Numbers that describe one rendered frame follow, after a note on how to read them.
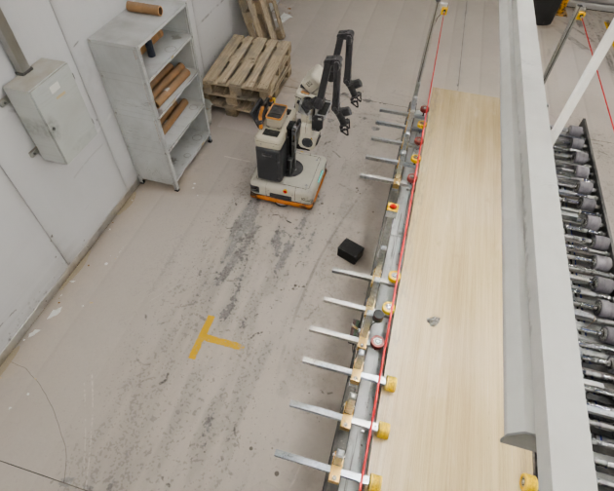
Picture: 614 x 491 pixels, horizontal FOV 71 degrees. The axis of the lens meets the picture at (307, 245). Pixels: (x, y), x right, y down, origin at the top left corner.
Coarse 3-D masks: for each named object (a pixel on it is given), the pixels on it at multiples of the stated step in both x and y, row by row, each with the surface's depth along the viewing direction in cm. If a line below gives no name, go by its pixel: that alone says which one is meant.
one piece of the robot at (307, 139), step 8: (296, 96) 361; (304, 96) 359; (312, 96) 358; (296, 104) 374; (312, 112) 376; (304, 120) 385; (304, 128) 386; (304, 136) 393; (312, 136) 391; (304, 144) 400; (312, 144) 397
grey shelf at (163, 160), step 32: (160, 0) 390; (96, 32) 349; (128, 32) 350; (96, 64) 359; (128, 64) 350; (160, 64) 376; (192, 64) 438; (128, 96) 376; (192, 96) 469; (128, 128) 405; (160, 128) 395; (192, 128) 503; (160, 160) 427
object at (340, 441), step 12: (408, 108) 440; (396, 168) 382; (396, 192) 363; (384, 216) 345; (384, 228) 337; (360, 324) 283; (348, 384) 258; (348, 396) 254; (336, 432) 241; (348, 432) 241; (336, 444) 237
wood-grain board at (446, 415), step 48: (432, 96) 419; (480, 96) 421; (432, 144) 372; (480, 144) 374; (432, 192) 335; (480, 192) 336; (432, 240) 304; (480, 240) 305; (432, 288) 278; (480, 288) 279; (432, 336) 257; (480, 336) 258; (432, 384) 239; (480, 384) 239; (432, 432) 223; (480, 432) 223; (384, 480) 208; (432, 480) 209; (480, 480) 209
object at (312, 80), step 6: (318, 66) 356; (312, 72) 350; (318, 72) 352; (306, 78) 352; (312, 78) 348; (318, 78) 350; (306, 84) 354; (312, 84) 352; (318, 84) 351; (312, 90) 356; (318, 90) 355
